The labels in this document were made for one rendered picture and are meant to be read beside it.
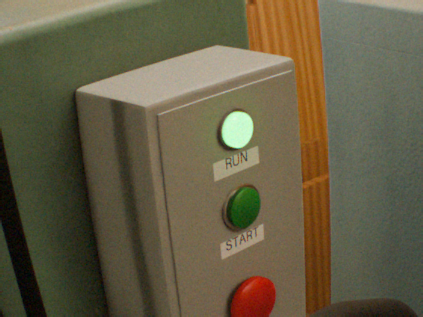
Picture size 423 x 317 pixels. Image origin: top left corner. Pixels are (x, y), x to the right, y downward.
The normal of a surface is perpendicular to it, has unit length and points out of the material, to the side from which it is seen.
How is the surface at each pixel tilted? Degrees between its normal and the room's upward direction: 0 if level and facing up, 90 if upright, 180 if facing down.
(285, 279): 90
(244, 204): 87
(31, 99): 90
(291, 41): 87
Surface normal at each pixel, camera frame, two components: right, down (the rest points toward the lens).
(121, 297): -0.73, 0.29
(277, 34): 0.64, 0.14
